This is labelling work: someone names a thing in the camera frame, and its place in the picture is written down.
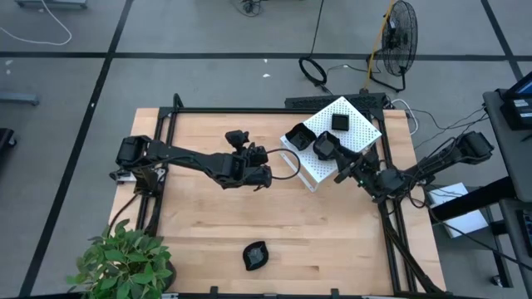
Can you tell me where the black cable bundle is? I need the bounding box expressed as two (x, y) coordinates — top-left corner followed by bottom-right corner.
(232, 0), (267, 17)

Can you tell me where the black wavy-edged square bowl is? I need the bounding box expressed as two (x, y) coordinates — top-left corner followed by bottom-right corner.
(284, 122), (318, 152)

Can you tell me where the black desk device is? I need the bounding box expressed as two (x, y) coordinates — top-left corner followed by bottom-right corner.
(500, 97), (532, 130)

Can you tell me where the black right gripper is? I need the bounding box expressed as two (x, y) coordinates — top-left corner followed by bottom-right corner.
(330, 143), (382, 188)

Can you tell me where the black leaf-shaped mini plate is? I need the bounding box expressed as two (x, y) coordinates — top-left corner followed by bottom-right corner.
(242, 240), (270, 272)

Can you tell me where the black desk crossbar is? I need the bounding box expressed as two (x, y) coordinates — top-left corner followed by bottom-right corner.
(430, 176), (516, 223)

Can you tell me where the black floor object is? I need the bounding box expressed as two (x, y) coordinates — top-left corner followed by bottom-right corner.
(0, 127), (17, 155)

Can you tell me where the grey furniture foot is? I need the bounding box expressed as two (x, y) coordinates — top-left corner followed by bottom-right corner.
(0, 91), (41, 107)

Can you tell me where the black hanging cable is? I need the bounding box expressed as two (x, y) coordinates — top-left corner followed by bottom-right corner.
(298, 0), (333, 96)

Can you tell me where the grey desk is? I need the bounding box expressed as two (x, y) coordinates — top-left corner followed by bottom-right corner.
(481, 89), (532, 204)

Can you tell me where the black aluminium table frame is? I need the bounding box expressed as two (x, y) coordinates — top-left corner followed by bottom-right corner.
(136, 92), (448, 299)

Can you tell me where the laptop with blue screen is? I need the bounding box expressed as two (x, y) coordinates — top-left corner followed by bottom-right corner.
(500, 71), (532, 100)

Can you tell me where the white looped cable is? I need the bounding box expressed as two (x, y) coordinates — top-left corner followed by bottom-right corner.
(390, 98), (420, 137)

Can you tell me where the white floor cable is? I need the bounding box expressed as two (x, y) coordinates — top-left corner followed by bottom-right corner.
(0, 0), (74, 47)

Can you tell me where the black square footed tray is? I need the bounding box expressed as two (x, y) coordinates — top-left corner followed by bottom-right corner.
(331, 112), (351, 132)

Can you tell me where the white perforated metal rack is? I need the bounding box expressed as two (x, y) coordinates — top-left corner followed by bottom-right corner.
(280, 96), (383, 194)

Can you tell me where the yellow hanging cord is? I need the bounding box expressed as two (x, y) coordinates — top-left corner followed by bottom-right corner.
(363, 0), (396, 91)

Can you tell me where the green potted plant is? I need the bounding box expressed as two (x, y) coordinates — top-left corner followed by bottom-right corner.
(64, 218), (178, 299)

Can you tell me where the black perforated panel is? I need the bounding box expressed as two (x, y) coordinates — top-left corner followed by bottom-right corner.
(284, 92), (390, 110)

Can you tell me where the white paper sheet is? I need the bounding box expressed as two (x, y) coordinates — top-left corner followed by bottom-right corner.
(426, 181), (490, 239)

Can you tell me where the black deep square mini bowl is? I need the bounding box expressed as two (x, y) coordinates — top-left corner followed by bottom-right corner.
(312, 130), (342, 162)

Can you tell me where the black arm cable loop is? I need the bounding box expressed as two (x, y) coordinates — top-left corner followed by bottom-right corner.
(265, 148), (302, 181)

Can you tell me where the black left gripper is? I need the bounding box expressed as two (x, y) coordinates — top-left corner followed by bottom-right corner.
(224, 130), (273, 191)

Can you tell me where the black floor fan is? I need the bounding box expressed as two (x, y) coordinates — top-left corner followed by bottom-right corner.
(365, 0), (420, 93)

